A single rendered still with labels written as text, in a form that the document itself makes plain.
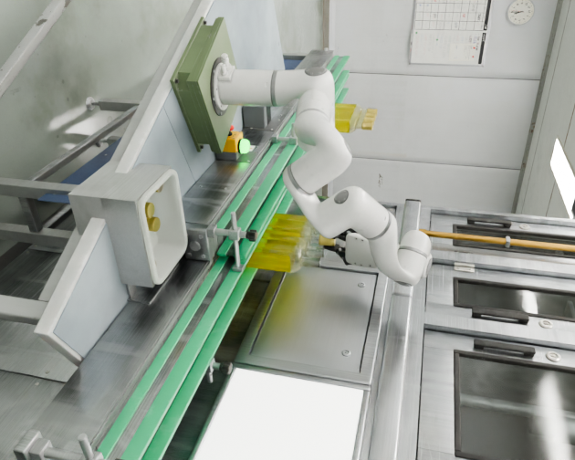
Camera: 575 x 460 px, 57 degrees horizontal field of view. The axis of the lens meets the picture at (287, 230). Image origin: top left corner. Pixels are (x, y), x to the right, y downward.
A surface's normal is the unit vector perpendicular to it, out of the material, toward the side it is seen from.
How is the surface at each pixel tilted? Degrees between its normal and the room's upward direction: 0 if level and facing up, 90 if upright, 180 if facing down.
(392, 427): 90
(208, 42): 89
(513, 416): 90
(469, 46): 89
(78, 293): 0
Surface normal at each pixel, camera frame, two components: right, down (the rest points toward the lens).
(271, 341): -0.03, -0.85
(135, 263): -0.25, 0.52
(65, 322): 0.97, 0.11
